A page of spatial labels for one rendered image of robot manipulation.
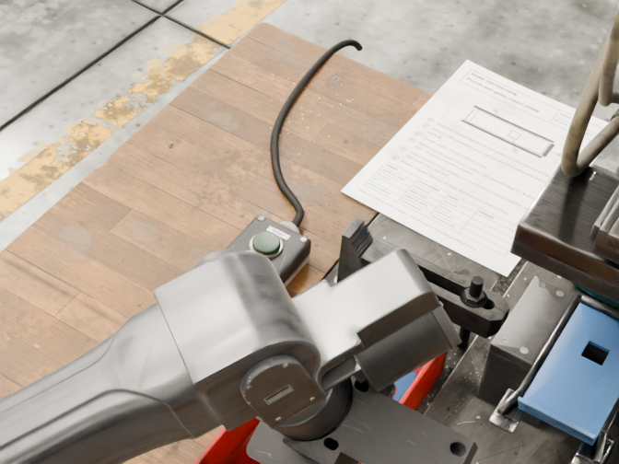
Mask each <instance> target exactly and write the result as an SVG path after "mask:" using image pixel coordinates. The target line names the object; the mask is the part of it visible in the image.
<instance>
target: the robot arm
mask: <svg viewBox="0 0 619 464"><path fill-rule="evenodd" d="M153 292H154V295H155V297H156V299H157V303H155V304H153V305H152V306H150V307H147V308H145V309H143V310H141V311H139V312H137V313H136V314H134V315H132V317H130V318H129V319H128V320H127V321H125V322H124V324H123V325H122V326H121V327H120V328H119V329H118V330H117V331H116V332H114V333H113V334H112V335H111V336H109V337H108V338H106V339H105V340H104V341H102V342H100V343H99V344H98V345H96V346H95V347H93V348H92V349H90V350H89V351H87V352H86V353H84V354H82V355H80V356H79V357H78V358H77V359H75V360H73V361H72V362H70V363H68V364H67V365H64V366H62V367H61V368H59V369H57V370H55V371H53V372H51V374H49V375H47V376H45V377H42V378H40V379H38V380H36V381H35V382H33V383H31V384H29V385H27V386H26V387H24V388H22V389H20V390H18V391H16V392H14V393H12V394H10V395H8V396H6V397H4V398H2V399H1V400H0V464H122V463H124V462H125V461H127V460H130V459H132V458H136V457H138V456H140V455H143V454H145V453H147V452H149V451H152V450H154V449H157V448H160V447H164V446H167V445H170V444H173V443H176V442H179V441H182V440H185V439H196V438H198V437H200V436H202V435H205V434H207V433H209V432H210V431H212V430H214V429H216V428H217V427H219V426H221V425H224V427H225V428H226V429H227V431H228V432H229V431H231V430H233V429H235V428H236V427H238V426H240V425H242V424H244V423H246V422H248V421H249V420H251V419H253V418H256V419H258V420H259V421H260V423H259V425H258V427H257V428H256V430H255V432H254V434H253V436H252V438H251V440H250V442H249V444H248V445H247V449H246V451H247V454H248V456H249V457H250V458H253V459H255V460H257V461H258V462H260V463H262V464H360V462H361V463H362V464H471V462H472V460H473V457H474V455H475V453H476V451H477V449H478V446H477V445H476V444H475V442H474V441H473V440H472V439H471V438H469V437H467V436H465V435H462V434H460V433H458V432H456V431H454V430H452V429H450V428H448V427H447V426H445V425H443V424H441V423H438V422H436V421H434V420H432V419H430V418H428V417H426V416H425V415H423V414H421V413H419V412H417V411H415V410H413V409H411V408H409V407H407V406H405V405H403V404H401V403H400V402H398V401H396V400H394V399H393V398H394V396H395V394H396V392H397V387H396V385H395V384H394V382H396V381H397V380H399V379H401V378H402V377H405V376H406V375H408V374H410V373H412V372H413V371H415V370H416V369H417V368H419V367H421V366H422V365H425V364H426V363H428V362H430V361H431V360H433V359H435V358H436V357H438V356H440V355H442V354H444V353H445V352H447V351H448V350H450V349H451V348H453V347H455V346H456V345H458V344H460V343H461V338H460V336H459V334H458V333H459V332H458V331H457V329H455V328H454V326H453V324H452V323H451V321H450V318H449V317H448V315H447V313H446V311H445V310H444V308H443V304H442V303H441V301H439V300H438V297H437V295H436V294H435V292H434V290H433V289H432V287H431V286H430V284H429V283H428V281H427V280H426V277H425V276H424V274H423V272H422V271H420V269H419V267H418V266H417V264H416V263H415V261H414V259H413V258H412V256H411V254H410V253H409V251H408V250H407V249H405V248H398V249H393V250H392V251H390V252H388V253H387V254H385V255H383V256H382V257H380V258H378V259H377V260H375V261H373V262H372V263H370V264H369V265H367V266H365V267H364V268H362V269H360V270H359V271H357V272H355V273H353V274H351V275H350V276H348V277H346V278H345V279H344V280H342V281H340V282H339V283H337V284H335V285H333V286H330V285H329V284H328V282H327V281H326V280H321V281H320V282H318V283H316V284H315V285H313V286H312V287H310V288H308V289H306V290H305V291H303V292H301V293H300V294H298V295H296V296H294V297H292V298H290V296H289V294H288V292H287V290H286V289H285V287H284V285H283V283H282V281H281V279H280V277H279V275H278V273H277V272H276V270H275V268H274V266H273V264H272V262H271V261H270V260H269V259H268V258H267V257H265V256H264V255H262V254H261V253H258V252H254V251H235V250H233V249H222V250H218V251H215V252H212V253H210V254H208V255H206V256H205V257H203V258H202V259H201V260H200V261H198V263H197V264H196V265H195V267H194V268H193V270H191V271H189V272H187V273H185V274H183V275H181V276H180V277H178V278H176V279H174V280H172V281H170V282H168V283H166V284H163V285H162V286H161V287H159V288H157V289H155V290H153Z"/></svg>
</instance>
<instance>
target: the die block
mask: <svg viewBox="0 0 619 464"><path fill-rule="evenodd" d="M581 356H583V357H585V358H587V359H589V360H591V361H592V362H595V363H597V364H599V365H602V364H603V363H604V361H605V359H606V357H607V356H604V355H602V354H599V353H597V352H595V351H593V350H591V349H590V348H588V347H586V348H585V350H584V352H583V353H582V355H581ZM529 371H530V370H528V369H526V368H524V367H522V366H520V365H517V364H515V363H513V362H511V361H509V360H508V359H506V358H504V357H502V356H500V355H498V354H495V353H493V352H491V351H489V352H488V355H487V358H486V362H485V368H484V372H483V374H482V378H481V381H480V385H479V389H478V391H477V395H476V397H477V398H478V399H480V400H483V401H485V402H487V403H489V404H491V405H493V406H495V407H497V405H498V403H499V402H500V401H501V400H502V398H503V396H504V395H505V393H506V392H507V390H508V389H512V390H514V391H516V390H517V389H519V387H520V385H521V383H522V381H523V380H524V378H525V377H526V376H527V374H528V373H529ZM522 421H523V422H524V423H527V424H529V425H531V426H533V427H535V428H538V426H539V425H540V423H541V421H542V420H540V419H538V418H536V417H534V416H532V415H531V414H529V413H527V412H526V413H525V415H524V417H523V418H522ZM614 425H616V426H618V427H619V415H617V418H616V420H615V422H614ZM607 464H619V437H618V439H617V441H616V444H615V446H614V448H613V452H612V454H611V456H610V457H609V459H608V462H607Z"/></svg>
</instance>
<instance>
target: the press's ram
mask: <svg viewBox="0 0 619 464"><path fill-rule="evenodd" d="M510 253H511V254H514V255H516V256H518V257H520V258H522V259H524V260H525V261H529V262H531V263H533V264H535V265H537V266H539V267H541V268H544V269H545V270H547V271H549V272H551V273H554V274H557V275H559V276H561V277H563V278H565V279H567V280H568V281H571V282H573V283H575V284H578V285H580V286H582V287H584V288H587V289H589V290H590V291H592V292H594V293H596V294H598V295H601V296H604V297H606V298H608V299H610V300H612V301H613V302H616V303H618V304H619V179H618V178H616V177H614V176H612V175H610V174H607V173H605V172H603V171H600V170H598V169H596V168H593V167H591V166H588V167H587V168H586V169H585V170H584V171H583V172H582V173H581V174H580V175H578V176H576V177H568V176H566V175H565V174H564V173H563V171H562V169H561V163H560V164H559V166H558V167H557V169H556V170H555V172H554V173H553V175H552V176H551V177H550V179H549V180H548V181H547V182H546V184H545V185H544V186H543V188H542V190H541V191H540V192H539V194H538V195H537V197H536V198H535V200H534V201H533V202H532V204H531V206H530V207H529V208H528V210H527V211H526V213H525V214H524V216H523V217H522V218H521V220H520V221H519V222H518V224H517V228H516V232H515V235H514V239H513V242H512V246H511V249H510Z"/></svg>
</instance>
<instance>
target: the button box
mask: <svg viewBox="0 0 619 464"><path fill-rule="evenodd" d="M346 46H353V47H355V48H356V50H357V51H361V50H362V49H363V47H362V45H361V44H360V43H359V42H358V41H355V40H344V41H340V42H338V43H336V44H335V45H334V46H333V47H332V48H330V49H329V50H328V51H327V52H326V53H325V54H323V55H322V56H321V57H320V58H319V60H318V61H317V62H316V63H315V64H314V65H313V66H312V67H311V68H310V69H309V71H308V72H307V73H306V74H305V75H304V76H303V77H302V78H301V80H300V81H299V82H298V84H297V85H296V86H295V88H294V89H293V91H292V92H291V93H290V95H289V96H288V98H287V100H286V102H285V103H284V105H283V107H282V109H281V110H280V112H279V114H278V116H277V118H276V120H275V123H274V128H273V130H272V135H271V158H272V164H273V170H274V176H275V179H276V182H277V185H278V187H279V189H280V190H281V192H282V193H283V194H284V195H285V197H286V198H287V199H288V200H289V201H290V203H291V204H292V206H293V207H294V209H295V211H296V216H295V218H294V220H293V221H292V222H289V221H282V222H281V223H280V224H278V223H276V222H275V221H273V220H271V219H269V218H267V217H265V216H263V215H257V216H256V217H255V218H254V219H253V220H252V221H251V222H250V223H249V224H248V225H247V227H246V228H245V229H244V230H243V231H242V232H241V233H240V234H239V235H238V236H237V237H236V238H235V239H234V240H233V241H232V243H231V244H230V245H229V246H228V247H227V248H226V249H233V250H235V251H245V250H252V251H255V250H254V249H253V248H252V240H253V238H254V237H255V236H256V235H257V234H259V233H261V232H271V233H274V234H276V235H277V236H278V237H279V238H280V250H279V251H278V252H277V253H275V254H272V255H264V256H265V257H267V258H268V259H269V260H270V261H271V262H272V264H273V266H274V268H275V270H276V272H277V273H278V275H279V277H280V279H281V281H282V283H283V285H284V287H285V288H286V286H287V285H288V284H289V283H290V282H291V281H292V279H293V278H294V277H295V276H296V275H297V274H298V272H299V271H300V270H301V269H302V268H303V267H304V265H305V264H306V263H307V262H308V261H309V259H310V249H311V240H310V239H309V238H306V237H304V236H302V235H300V233H299V230H298V226H299V225H300V223H301V221H302V219H303V217H304V210H303V207H302V205H301V203H300V202H299V200H298V198H297V197H296V195H295V194H294V193H293V192H292V191H291V190H290V189H289V188H288V186H287V185H286V182H285V180H284V178H283V175H282V171H281V168H280V162H279V155H278V138H279V134H280V130H281V127H282V124H283V121H284V119H285V117H286V115H287V113H288V111H289V109H290V107H291V106H292V104H293V102H294V101H295V99H296V98H297V96H298V94H299V93H300V91H301V90H302V89H303V87H304V86H306V84H307V83H308V82H309V80H310V79H311V78H312V77H313V75H314V74H315V73H316V72H317V71H318V70H319V69H320V67H321V66H322V65H323V64H324V63H325V62H326V61H327V60H328V59H329V58H330V57H331V56H332V55H333V54H334V53H335V52H338V51H339V50H341V49H343V48H344V47H346Z"/></svg>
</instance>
